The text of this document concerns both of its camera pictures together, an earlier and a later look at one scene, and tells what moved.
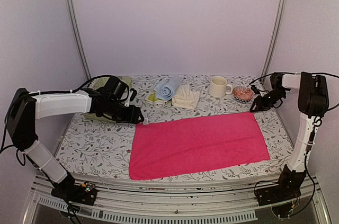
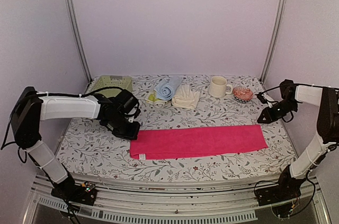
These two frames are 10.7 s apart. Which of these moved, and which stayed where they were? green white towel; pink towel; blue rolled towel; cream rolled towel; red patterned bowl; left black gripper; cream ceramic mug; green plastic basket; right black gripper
Moved: pink towel; right black gripper; left black gripper
Stayed: green white towel; cream ceramic mug; green plastic basket; cream rolled towel; red patterned bowl; blue rolled towel
